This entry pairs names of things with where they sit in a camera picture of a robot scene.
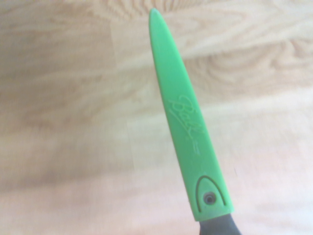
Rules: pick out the green black scissors with sheath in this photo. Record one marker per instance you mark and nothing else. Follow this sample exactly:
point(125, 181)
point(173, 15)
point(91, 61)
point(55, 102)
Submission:
point(185, 122)

